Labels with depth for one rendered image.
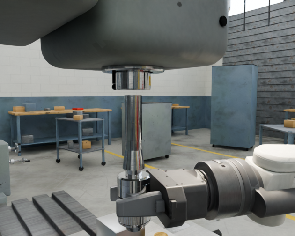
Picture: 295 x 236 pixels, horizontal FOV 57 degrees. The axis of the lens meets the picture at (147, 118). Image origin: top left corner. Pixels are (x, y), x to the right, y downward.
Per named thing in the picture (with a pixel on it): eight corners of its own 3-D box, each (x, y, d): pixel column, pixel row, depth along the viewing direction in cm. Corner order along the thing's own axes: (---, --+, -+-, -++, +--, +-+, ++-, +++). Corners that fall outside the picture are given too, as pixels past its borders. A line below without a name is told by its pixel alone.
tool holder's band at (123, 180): (153, 177, 40) (153, 171, 40) (145, 188, 36) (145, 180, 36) (123, 175, 41) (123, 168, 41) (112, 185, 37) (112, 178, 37)
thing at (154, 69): (140, 75, 43) (140, 70, 43) (177, 71, 36) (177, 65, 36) (90, 72, 38) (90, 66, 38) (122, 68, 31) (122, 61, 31)
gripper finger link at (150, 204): (115, 195, 36) (160, 190, 37) (115, 219, 36) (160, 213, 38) (117, 200, 34) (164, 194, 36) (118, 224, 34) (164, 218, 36)
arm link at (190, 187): (143, 155, 45) (208, 151, 49) (143, 211, 46) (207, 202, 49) (170, 178, 33) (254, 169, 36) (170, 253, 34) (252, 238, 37)
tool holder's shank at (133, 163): (147, 172, 40) (146, 94, 39) (141, 178, 36) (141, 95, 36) (126, 170, 40) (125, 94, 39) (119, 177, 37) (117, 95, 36)
